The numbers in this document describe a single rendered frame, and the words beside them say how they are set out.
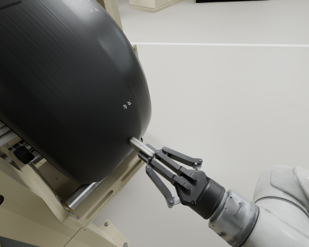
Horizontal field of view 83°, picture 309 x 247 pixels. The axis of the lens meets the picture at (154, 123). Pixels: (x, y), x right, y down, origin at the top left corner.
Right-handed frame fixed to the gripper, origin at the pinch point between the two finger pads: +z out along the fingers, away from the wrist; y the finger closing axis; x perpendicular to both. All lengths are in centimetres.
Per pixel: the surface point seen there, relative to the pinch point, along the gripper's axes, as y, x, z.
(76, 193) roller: 17.3, 20.6, 13.8
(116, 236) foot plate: 21, 112, 12
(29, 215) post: 30.0, 20.9, 19.5
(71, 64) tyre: 3.8, -20.9, 10.9
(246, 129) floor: -130, 108, -26
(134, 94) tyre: -4.6, -11.4, 5.7
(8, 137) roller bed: 22, 26, 59
